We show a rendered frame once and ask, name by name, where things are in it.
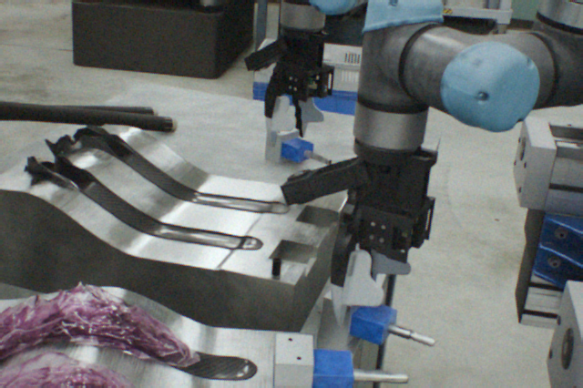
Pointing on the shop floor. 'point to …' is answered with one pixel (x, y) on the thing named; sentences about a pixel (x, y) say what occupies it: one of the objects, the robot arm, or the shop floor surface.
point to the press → (161, 35)
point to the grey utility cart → (496, 20)
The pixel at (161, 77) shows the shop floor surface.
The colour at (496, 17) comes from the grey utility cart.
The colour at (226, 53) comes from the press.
